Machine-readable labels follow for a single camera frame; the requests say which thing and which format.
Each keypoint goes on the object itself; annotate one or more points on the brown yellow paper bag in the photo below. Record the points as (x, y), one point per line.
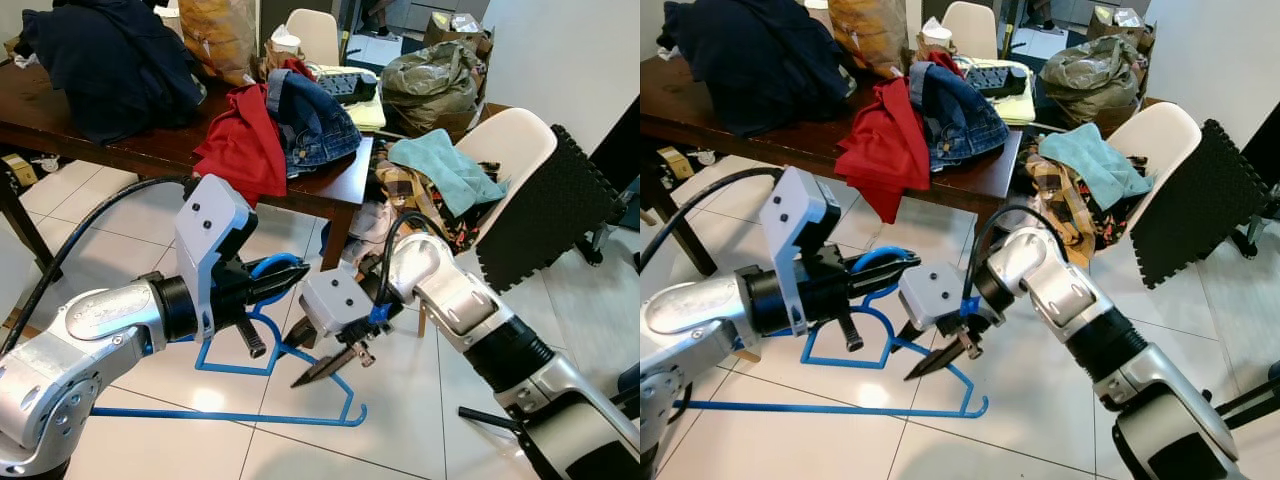
(865, 35)
(215, 40)

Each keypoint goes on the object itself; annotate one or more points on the teal cloth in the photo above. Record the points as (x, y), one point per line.
(450, 165)
(1100, 160)

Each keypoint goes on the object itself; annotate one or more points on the blue denim garment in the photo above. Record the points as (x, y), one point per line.
(960, 120)
(315, 125)

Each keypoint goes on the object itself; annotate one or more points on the crumpled red garment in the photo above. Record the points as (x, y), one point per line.
(885, 150)
(240, 150)

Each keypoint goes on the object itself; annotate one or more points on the black power strip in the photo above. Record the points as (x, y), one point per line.
(345, 85)
(1000, 78)

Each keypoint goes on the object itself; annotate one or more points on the dark brown wooden table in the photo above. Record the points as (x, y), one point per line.
(800, 145)
(150, 155)

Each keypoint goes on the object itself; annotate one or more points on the open cardboard box with items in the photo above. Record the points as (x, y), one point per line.
(470, 40)
(1125, 30)

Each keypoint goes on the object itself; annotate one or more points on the pale yellow pad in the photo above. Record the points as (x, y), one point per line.
(365, 115)
(1015, 108)

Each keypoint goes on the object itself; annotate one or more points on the navy blue garment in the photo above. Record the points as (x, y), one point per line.
(110, 60)
(760, 60)

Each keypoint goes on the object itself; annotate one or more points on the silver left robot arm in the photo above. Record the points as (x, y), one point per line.
(700, 310)
(90, 320)

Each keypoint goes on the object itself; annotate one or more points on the cream plastic chair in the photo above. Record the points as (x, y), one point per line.
(1165, 140)
(520, 150)

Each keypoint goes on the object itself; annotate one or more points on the brown plaid cloth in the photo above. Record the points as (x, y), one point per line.
(410, 190)
(1060, 185)

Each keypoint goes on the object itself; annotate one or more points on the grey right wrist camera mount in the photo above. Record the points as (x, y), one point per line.
(935, 292)
(335, 300)

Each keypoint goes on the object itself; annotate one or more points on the olive plastic bag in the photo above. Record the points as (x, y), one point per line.
(1090, 80)
(430, 90)

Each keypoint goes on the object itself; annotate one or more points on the small tan cardboard piece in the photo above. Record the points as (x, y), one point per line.
(20, 170)
(672, 163)

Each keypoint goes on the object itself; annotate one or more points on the white paper cup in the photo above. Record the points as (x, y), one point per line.
(285, 42)
(936, 38)

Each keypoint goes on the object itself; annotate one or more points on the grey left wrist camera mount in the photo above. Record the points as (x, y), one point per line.
(210, 215)
(795, 205)

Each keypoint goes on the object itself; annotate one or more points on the blue plastic clothes hanger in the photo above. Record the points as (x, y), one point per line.
(850, 408)
(200, 414)

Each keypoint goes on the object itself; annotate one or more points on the crumpled brown paper bag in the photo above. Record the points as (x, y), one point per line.
(935, 58)
(290, 62)

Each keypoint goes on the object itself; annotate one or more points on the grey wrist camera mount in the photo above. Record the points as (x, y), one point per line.
(335, 300)
(935, 292)
(210, 215)
(795, 205)

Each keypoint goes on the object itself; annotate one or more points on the white plastic chair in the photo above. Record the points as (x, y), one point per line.
(318, 35)
(970, 30)

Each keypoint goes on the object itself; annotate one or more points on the black foam mat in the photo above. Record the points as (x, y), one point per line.
(1200, 210)
(550, 220)

